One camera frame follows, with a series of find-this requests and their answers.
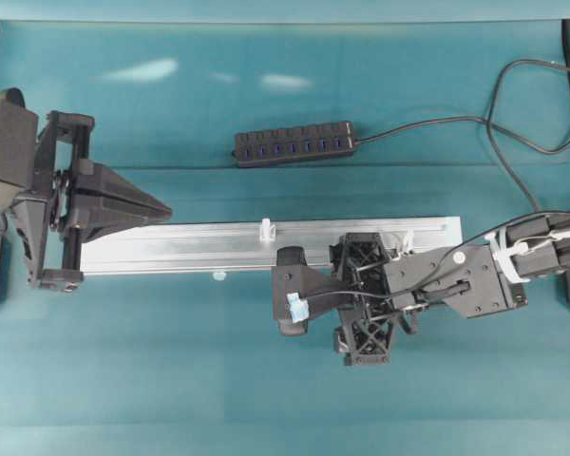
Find silver aluminium rail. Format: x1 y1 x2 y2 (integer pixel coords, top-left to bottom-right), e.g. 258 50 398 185
81 217 462 276

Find black USB cable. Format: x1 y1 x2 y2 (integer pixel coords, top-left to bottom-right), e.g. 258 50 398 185
358 59 570 215

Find black USB hub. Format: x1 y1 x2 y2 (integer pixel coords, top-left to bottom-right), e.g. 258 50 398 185
232 121 356 168

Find black camera cable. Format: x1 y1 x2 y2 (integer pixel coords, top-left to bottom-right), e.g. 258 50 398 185
294 218 560 305

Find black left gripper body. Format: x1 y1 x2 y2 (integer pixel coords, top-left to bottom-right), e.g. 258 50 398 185
26 110 94 293

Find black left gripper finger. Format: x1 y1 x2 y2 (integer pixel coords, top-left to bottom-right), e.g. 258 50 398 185
74 160 172 214
68 201 172 246

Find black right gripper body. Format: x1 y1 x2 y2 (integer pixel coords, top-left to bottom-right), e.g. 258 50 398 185
330 233 437 366

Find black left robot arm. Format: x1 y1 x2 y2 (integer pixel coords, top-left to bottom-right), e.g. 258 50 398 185
0 87 172 293

